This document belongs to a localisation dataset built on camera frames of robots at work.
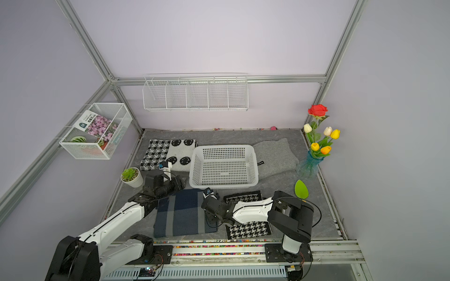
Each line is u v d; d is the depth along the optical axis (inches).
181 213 32.4
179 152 41.2
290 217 17.8
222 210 25.6
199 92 38.9
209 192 30.2
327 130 31.1
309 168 36.1
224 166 40.2
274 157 40.2
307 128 32.5
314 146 28.7
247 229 30.4
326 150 28.4
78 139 27.9
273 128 48.8
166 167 30.5
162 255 28.5
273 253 29.1
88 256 15.6
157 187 26.1
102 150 26.8
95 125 29.2
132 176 35.0
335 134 30.6
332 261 27.9
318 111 30.8
